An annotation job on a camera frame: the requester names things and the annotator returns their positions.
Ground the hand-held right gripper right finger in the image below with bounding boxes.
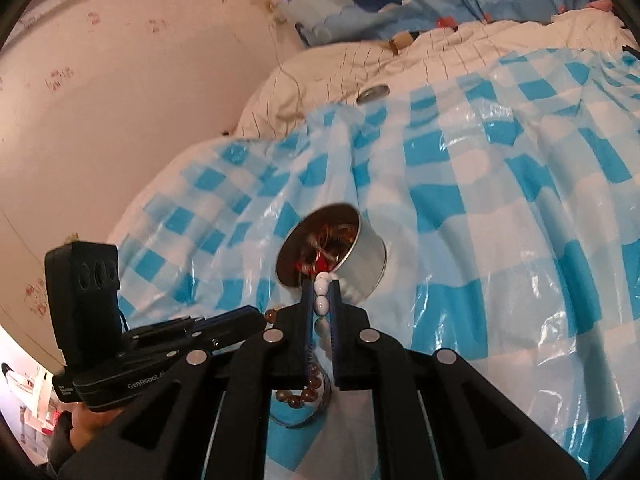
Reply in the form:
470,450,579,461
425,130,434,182
327,279,588,480

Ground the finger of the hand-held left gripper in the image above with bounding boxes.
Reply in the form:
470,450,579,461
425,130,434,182
129,324,267,358
122,305,266,336

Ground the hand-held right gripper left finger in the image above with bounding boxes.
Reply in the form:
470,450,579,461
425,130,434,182
60,280,318,480

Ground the pale bead bracelet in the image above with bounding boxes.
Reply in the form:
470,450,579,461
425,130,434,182
312,271,334,357

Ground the red cord bracelet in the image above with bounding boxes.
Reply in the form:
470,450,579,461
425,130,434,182
295,255,333,276

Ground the brown bead bracelet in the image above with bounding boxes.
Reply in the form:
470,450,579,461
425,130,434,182
264,307,323,408

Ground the round metal tin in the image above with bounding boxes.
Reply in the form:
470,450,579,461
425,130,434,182
275,203,388,306

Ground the brown cord tassel bracelet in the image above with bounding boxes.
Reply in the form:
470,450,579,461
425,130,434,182
305,222,358,261

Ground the person's left forearm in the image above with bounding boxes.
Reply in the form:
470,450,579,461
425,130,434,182
45,412,83,480

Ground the person's left hand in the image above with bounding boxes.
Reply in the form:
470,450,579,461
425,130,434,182
67,402,118,453

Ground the pile of white red boxes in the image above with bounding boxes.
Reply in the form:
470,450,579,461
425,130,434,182
0,360,68,441

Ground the blue white checked plastic sheet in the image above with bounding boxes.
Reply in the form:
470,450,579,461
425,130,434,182
107,47,640,480

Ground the round metal lid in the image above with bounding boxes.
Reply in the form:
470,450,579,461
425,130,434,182
356,85,391,106

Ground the white quilt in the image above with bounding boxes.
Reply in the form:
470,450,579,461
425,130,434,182
235,10,636,138

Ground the thin white cable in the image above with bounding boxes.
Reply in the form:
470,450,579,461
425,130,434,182
265,5,306,121

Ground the brown strap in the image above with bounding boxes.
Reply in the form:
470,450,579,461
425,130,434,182
387,32,421,56

